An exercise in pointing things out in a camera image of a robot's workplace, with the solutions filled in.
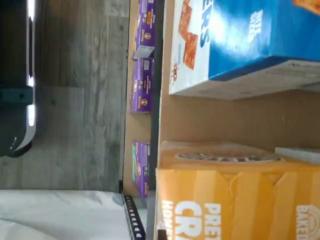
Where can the yellow white pretzel crackers box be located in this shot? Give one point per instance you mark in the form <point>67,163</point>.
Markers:
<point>237,205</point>

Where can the black metal shelf rack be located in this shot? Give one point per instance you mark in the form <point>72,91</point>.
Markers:
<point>155,125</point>

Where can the brown wooden shelf board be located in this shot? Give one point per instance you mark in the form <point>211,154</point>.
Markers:
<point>140,127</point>
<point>212,120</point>

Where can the purple Annie's box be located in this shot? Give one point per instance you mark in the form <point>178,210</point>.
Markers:
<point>145,25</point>
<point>142,87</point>

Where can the purple box with teal picture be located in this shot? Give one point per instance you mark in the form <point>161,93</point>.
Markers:
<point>141,170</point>

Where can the blue white pretzel crackers box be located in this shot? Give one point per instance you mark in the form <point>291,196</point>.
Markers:
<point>237,37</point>

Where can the plain white curtain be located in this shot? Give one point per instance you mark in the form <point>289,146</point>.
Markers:
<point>62,215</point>

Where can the black rounded machine base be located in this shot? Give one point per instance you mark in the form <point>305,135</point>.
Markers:
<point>12,62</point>

